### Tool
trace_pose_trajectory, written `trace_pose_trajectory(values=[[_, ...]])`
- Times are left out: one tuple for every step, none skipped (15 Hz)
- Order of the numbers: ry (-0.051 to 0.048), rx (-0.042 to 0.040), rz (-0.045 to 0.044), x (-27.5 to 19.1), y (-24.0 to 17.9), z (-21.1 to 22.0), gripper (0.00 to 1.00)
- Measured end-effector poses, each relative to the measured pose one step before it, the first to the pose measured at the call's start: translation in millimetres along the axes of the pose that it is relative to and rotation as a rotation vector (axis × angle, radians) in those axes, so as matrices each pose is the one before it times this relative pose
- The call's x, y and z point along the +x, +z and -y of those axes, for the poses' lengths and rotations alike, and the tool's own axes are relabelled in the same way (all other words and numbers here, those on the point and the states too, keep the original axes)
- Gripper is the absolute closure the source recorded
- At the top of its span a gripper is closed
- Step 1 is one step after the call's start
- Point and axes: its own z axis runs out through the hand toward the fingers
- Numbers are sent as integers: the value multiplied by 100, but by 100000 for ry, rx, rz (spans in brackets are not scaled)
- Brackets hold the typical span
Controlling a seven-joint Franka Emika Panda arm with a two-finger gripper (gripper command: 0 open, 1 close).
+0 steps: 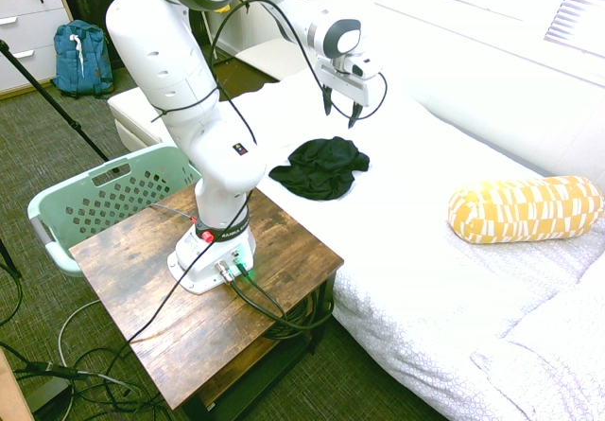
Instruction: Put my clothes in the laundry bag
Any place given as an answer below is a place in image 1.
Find yellow white patterned bolster pillow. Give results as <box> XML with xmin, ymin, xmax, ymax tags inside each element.
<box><xmin>447</xmin><ymin>175</ymin><xmax>605</xmax><ymax>245</ymax></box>

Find blue backpack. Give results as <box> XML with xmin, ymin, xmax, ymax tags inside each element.
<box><xmin>50</xmin><ymin>19</ymin><xmax>116</xmax><ymax>100</ymax></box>

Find gray floor cable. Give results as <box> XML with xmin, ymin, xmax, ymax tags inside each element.
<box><xmin>57</xmin><ymin>297</ymin><xmax>103</xmax><ymax>370</ymax></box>

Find light wooden furniture corner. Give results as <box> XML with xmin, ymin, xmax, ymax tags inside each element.
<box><xmin>0</xmin><ymin>348</ymin><xmax>35</xmax><ymax>421</ymax></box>

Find white bed with duvet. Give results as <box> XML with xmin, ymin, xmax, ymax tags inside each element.
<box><xmin>219</xmin><ymin>61</ymin><xmax>605</xmax><ymax>421</ymax></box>

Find white cushioned bench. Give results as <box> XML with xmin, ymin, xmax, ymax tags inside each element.
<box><xmin>107</xmin><ymin>37</ymin><xmax>313</xmax><ymax>153</ymax></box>

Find black garment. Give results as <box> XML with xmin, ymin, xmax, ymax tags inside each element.
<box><xmin>268</xmin><ymin>135</ymin><xmax>372</xmax><ymax>202</ymax></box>

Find black tripod leg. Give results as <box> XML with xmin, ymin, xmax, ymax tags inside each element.
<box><xmin>0</xmin><ymin>39</ymin><xmax>121</xmax><ymax>174</ymax></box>

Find thick black base cable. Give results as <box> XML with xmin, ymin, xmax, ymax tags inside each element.
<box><xmin>229</xmin><ymin>278</ymin><xmax>335</xmax><ymax>332</ymax></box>
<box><xmin>238</xmin><ymin>263</ymin><xmax>335</xmax><ymax>330</ymax></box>

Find white drawer dresser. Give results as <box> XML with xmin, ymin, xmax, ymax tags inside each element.
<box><xmin>0</xmin><ymin>0</ymin><xmax>76</xmax><ymax>100</ymax></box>

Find white crumpled blanket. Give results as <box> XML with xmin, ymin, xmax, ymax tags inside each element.
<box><xmin>471</xmin><ymin>269</ymin><xmax>605</xmax><ymax>421</ymax></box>

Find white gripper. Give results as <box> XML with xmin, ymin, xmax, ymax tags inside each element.
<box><xmin>317</xmin><ymin>59</ymin><xmax>374</xmax><ymax>131</ymax></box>

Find thin gray red cable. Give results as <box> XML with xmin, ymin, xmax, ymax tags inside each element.
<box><xmin>149</xmin><ymin>202</ymin><xmax>199</xmax><ymax>226</ymax></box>

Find black inline cable adapter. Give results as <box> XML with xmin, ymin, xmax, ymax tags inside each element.
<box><xmin>26</xmin><ymin>360</ymin><xmax>90</xmax><ymax>382</ymax></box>

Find window blinds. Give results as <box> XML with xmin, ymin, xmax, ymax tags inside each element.
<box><xmin>543</xmin><ymin>0</ymin><xmax>605</xmax><ymax>59</ymax></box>

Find rustic wooden side table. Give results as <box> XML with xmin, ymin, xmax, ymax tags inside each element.
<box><xmin>68</xmin><ymin>182</ymin><xmax>345</xmax><ymax>421</ymax></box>

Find mint green laundry basket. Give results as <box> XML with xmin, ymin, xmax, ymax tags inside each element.
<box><xmin>26</xmin><ymin>142</ymin><xmax>203</xmax><ymax>278</ymax></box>

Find thin black cable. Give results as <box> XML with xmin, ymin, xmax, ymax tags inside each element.
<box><xmin>106</xmin><ymin>188</ymin><xmax>256</xmax><ymax>394</ymax></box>

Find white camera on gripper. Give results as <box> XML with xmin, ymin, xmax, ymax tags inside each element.
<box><xmin>338</xmin><ymin>53</ymin><xmax>382</xmax><ymax>82</ymax></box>

